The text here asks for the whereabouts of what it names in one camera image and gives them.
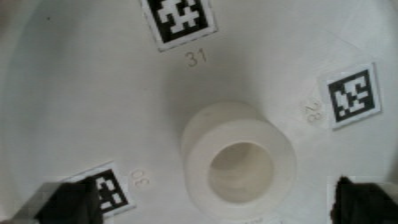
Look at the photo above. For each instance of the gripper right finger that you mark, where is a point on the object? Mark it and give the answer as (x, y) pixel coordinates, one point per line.
(364, 204)

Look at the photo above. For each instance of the white round table top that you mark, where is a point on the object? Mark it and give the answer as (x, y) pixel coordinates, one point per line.
(101, 95)

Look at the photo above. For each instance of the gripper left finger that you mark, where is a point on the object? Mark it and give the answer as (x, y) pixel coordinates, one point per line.
(65, 203)

